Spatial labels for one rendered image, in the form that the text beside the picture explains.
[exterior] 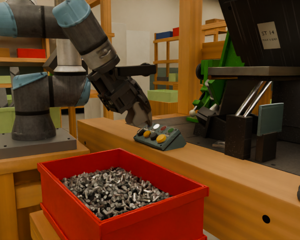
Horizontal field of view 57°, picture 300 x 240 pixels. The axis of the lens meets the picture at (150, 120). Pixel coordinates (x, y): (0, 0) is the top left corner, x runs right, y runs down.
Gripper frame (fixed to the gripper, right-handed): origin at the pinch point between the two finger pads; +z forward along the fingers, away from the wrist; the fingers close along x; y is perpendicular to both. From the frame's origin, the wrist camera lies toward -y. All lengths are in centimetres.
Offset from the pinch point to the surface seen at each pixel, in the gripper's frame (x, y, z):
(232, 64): 6.0, -30.2, 2.4
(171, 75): -525, -367, 251
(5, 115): -77, 24, -9
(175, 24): -687, -588, 198
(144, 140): -6.8, 2.1, 7.5
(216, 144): 7.7, -10.7, 17.4
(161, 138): 0.9, 0.4, 6.5
